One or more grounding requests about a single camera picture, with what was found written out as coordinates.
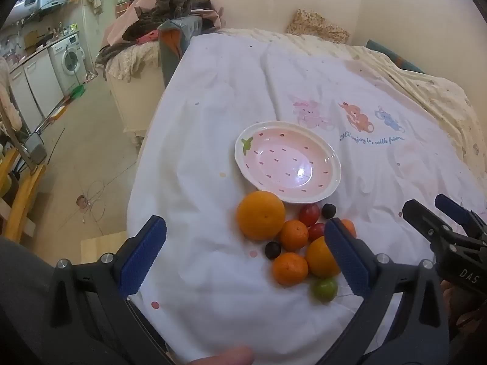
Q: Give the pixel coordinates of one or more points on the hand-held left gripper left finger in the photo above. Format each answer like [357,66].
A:
[144,258]

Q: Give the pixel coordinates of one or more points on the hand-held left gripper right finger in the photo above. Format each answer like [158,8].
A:
[348,262]

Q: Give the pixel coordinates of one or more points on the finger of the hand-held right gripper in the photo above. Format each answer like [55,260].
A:
[430,224]
[456,209]

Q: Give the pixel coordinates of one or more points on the yellowish orange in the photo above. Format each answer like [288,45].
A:
[319,258]

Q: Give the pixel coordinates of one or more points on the small orange mandarin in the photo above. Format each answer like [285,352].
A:
[293,235]
[350,229]
[290,269]

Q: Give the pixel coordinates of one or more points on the red cherry tomato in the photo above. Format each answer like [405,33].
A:
[309,214]
[315,232]

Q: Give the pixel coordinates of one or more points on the dark purple grape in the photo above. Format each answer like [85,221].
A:
[329,210]
[272,250]

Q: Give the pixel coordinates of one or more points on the large orange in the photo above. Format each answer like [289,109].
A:
[260,215]

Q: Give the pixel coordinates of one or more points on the pink strawberry pattern plate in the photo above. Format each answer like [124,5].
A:
[281,159]

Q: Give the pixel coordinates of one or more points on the person's right hand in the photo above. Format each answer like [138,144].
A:
[468,304]

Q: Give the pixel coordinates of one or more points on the person's left hand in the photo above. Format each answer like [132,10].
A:
[228,357]

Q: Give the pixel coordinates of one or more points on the green lime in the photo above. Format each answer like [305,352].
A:
[325,289]

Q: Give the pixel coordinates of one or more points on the cream floral bedsheet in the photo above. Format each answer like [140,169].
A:
[437,87]

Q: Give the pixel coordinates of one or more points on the person's grey pants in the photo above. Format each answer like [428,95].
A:
[23,304]

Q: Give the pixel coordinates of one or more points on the wooden drying rack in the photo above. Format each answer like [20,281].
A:
[23,197]

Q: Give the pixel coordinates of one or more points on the teal pillow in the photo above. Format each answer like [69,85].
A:
[395,59]

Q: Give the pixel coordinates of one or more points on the white printed blanket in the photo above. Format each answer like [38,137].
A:
[228,102]

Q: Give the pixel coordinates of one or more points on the green dustpan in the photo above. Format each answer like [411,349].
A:
[78,91]

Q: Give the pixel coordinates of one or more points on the grey carrot print bag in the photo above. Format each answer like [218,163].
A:
[175,57]

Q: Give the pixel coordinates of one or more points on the white kitchen cabinets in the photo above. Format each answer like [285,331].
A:
[34,83]

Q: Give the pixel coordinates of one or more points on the white washing machine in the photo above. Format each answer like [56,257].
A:
[68,59]

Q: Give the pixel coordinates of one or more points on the pale draped cloth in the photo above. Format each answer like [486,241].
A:
[5,95]

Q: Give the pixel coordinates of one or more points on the floral pillow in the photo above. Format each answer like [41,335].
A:
[317,26]

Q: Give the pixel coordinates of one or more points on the pile of clothes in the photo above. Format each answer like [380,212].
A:
[167,7]

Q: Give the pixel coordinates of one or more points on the hanging cloth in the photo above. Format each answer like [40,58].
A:
[94,2]

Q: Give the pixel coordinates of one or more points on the white bed frame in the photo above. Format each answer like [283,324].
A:
[129,106]

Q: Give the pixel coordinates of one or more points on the grey padded bracket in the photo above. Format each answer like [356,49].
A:
[35,148]

